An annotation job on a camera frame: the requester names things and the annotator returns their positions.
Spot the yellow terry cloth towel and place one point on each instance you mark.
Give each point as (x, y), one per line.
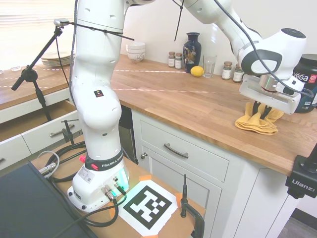
(252, 124)

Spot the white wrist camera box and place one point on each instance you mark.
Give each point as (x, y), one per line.
(294, 83)

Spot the small glass spice jar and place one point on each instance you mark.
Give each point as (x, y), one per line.
(178, 61)
(237, 74)
(171, 60)
(226, 72)

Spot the black Ulanzi camera mount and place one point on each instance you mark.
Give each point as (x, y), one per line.
(301, 176)

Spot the white bowl with floral print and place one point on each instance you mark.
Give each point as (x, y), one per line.
(136, 58)

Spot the black white fiducial tag sheet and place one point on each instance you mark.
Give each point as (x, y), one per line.
(148, 205)

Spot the white window blinds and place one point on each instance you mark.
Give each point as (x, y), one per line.
(29, 27)

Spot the black bar clamp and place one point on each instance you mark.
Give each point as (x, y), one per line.
(67, 131)
(184, 196)

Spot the small clear glass dish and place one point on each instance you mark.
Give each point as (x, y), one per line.
(16, 68)

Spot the black zip tie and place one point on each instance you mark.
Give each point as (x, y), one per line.
(99, 30)
(178, 19)

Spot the black boom camera stand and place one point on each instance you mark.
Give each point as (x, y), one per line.
(31, 72)

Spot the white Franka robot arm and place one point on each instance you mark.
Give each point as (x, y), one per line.
(96, 81)

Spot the orange tape piece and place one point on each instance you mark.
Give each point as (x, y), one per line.
(178, 197)
(145, 178)

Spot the brown wooden mounting board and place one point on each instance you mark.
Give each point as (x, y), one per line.
(148, 173)

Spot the small silver stand camera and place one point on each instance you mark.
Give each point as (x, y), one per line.
(60, 22)

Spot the clear drinking glass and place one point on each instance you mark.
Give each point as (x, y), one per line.
(209, 66)

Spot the yellow lemon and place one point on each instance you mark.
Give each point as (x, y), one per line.
(197, 71)

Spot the black flat box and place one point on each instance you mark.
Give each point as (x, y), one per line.
(27, 203)

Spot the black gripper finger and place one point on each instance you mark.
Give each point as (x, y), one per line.
(266, 111)
(256, 107)

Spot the stack of white plates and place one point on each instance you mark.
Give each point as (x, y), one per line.
(53, 59)

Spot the black Vega protein tub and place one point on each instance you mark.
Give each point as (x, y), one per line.
(307, 74)

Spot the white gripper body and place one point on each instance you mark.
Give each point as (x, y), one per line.
(252, 90)

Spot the dark blue floral vase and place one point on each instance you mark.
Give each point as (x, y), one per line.
(191, 53)

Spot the open white drawer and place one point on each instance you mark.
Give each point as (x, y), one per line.
(37, 129)

